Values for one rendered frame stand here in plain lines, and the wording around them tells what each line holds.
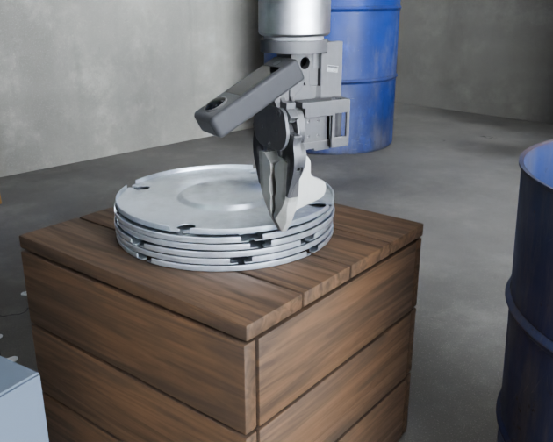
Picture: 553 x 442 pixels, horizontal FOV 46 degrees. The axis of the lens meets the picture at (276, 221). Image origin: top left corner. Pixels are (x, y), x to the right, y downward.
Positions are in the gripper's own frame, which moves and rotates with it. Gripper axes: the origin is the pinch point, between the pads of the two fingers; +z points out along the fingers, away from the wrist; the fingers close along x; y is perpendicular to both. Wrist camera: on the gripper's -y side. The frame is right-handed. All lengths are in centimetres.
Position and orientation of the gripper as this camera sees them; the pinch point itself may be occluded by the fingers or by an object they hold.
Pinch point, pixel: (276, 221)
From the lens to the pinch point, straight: 74.8
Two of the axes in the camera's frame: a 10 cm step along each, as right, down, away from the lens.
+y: 8.6, -1.7, 4.8
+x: -5.1, -2.9, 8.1
